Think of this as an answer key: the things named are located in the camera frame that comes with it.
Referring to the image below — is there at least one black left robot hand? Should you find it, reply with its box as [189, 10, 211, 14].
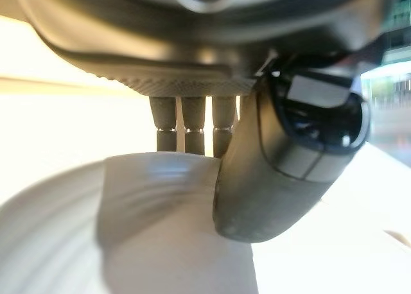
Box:
[14, 0, 396, 245]

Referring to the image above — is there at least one white ceramic plate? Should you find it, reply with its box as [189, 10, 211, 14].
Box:
[0, 151, 260, 294]

